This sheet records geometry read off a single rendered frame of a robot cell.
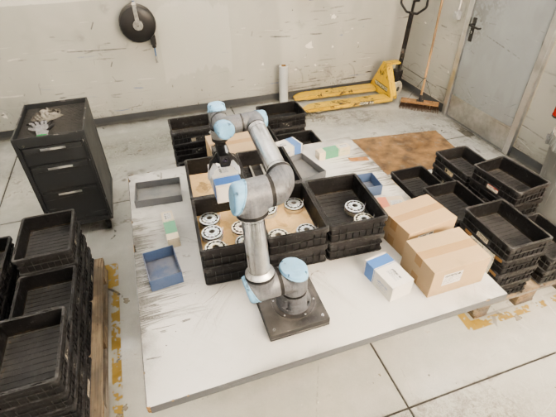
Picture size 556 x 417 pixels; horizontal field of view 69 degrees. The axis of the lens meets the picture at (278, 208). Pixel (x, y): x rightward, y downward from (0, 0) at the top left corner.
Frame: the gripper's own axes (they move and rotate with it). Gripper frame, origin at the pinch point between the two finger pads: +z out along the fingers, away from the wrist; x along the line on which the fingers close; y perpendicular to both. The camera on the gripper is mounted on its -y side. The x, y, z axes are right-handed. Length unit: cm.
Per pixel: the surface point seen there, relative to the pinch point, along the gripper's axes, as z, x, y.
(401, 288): 35, -63, -60
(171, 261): 41, 32, -3
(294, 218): 28.1, -32.5, -6.5
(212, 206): 23.5, 6.2, 12.0
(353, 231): 24, -54, -29
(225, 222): 28.0, 1.7, 2.7
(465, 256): 26, -94, -60
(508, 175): 61, -212, 26
